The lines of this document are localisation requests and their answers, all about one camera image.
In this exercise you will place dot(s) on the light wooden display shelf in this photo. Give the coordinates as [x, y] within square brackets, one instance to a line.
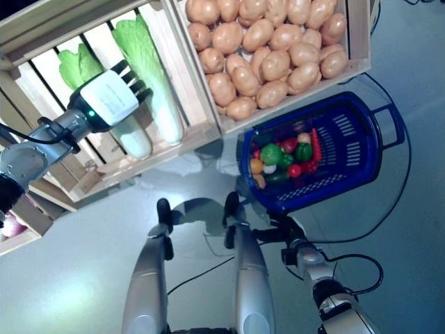
[52, 195]

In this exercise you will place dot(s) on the dark green cucumber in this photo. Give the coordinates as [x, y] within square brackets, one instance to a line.
[276, 178]

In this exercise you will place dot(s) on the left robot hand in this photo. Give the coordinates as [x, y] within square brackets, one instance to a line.
[111, 97]

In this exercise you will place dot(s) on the green white napa cabbage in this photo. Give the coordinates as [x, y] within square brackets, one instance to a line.
[76, 67]
[153, 80]

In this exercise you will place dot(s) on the blue plastic shopping basket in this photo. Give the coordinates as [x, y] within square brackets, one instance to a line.
[365, 115]

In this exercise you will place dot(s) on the red tomato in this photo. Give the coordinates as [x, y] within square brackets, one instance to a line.
[294, 170]
[289, 144]

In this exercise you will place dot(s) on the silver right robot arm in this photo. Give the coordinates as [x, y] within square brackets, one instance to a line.
[314, 261]

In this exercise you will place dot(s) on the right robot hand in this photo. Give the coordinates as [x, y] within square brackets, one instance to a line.
[281, 229]

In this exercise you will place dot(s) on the small beige onion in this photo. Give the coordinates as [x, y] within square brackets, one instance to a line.
[303, 138]

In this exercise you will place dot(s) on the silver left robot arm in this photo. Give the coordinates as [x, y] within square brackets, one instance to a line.
[28, 160]

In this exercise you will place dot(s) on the red bell pepper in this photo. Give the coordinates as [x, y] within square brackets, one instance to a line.
[309, 166]

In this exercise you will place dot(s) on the round green bell pepper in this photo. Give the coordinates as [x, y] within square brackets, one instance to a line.
[271, 154]

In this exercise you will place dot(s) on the purple white turnip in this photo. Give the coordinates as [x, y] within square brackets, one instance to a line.
[14, 226]

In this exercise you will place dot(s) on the orange red carrot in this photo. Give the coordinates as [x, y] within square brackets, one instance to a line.
[315, 144]

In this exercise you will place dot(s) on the small orange fruit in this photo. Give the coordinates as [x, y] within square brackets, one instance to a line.
[256, 166]

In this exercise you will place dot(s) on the silver right robot leg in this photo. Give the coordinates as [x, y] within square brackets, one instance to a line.
[250, 278]

